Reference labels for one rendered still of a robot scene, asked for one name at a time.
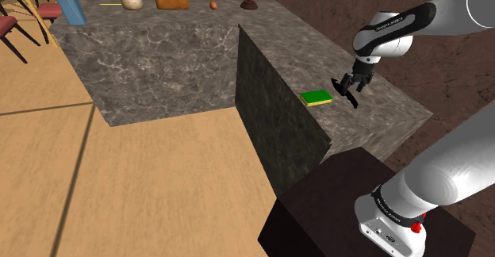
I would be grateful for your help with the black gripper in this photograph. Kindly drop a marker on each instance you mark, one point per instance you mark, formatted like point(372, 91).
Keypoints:
point(362, 68)

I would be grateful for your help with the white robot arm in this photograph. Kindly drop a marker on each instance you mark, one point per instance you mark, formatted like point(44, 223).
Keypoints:
point(444, 175)

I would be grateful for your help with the black knife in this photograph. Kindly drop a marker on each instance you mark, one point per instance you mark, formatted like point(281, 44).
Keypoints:
point(352, 100)

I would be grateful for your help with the green and yellow sponge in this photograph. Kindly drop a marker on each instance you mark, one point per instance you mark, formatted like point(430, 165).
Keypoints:
point(316, 97)

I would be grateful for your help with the dark robot stand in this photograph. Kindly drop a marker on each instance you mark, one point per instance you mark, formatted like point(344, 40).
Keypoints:
point(325, 206)

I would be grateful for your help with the brown egg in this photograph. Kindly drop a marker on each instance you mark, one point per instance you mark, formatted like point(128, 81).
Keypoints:
point(213, 5)

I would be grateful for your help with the yellow pencil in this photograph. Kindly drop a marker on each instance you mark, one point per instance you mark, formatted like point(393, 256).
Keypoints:
point(110, 4)

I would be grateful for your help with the blue bottle with brown top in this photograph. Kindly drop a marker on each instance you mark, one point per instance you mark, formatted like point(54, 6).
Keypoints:
point(72, 10)

